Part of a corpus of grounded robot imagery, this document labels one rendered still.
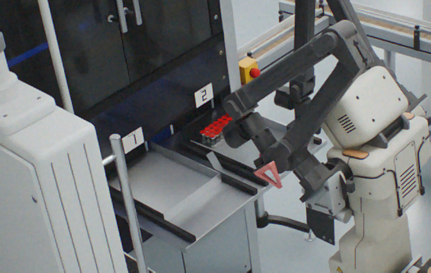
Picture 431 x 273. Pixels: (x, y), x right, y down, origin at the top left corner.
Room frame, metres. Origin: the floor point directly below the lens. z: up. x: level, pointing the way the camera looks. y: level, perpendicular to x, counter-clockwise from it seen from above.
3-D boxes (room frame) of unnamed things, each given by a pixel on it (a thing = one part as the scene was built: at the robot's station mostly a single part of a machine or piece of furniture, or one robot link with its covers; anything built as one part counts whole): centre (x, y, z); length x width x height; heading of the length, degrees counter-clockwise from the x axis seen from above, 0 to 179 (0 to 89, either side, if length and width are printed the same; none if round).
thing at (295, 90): (2.33, -0.26, 1.10); 0.11 x 0.09 x 0.12; 45
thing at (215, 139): (2.47, -0.04, 0.90); 0.18 x 0.02 x 0.05; 133
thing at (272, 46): (3.03, -0.25, 0.92); 0.69 x 0.16 x 0.16; 133
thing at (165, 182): (2.24, 0.22, 0.90); 0.34 x 0.26 x 0.04; 43
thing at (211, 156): (2.25, -0.01, 0.91); 0.14 x 0.03 x 0.06; 43
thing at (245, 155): (2.39, -0.12, 0.90); 0.34 x 0.26 x 0.04; 43
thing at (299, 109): (2.31, -0.28, 1.07); 0.07 x 0.06 x 0.07; 45
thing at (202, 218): (2.31, 0.04, 0.87); 0.70 x 0.48 x 0.02; 133
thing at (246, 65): (2.73, -0.14, 0.99); 0.08 x 0.07 x 0.07; 43
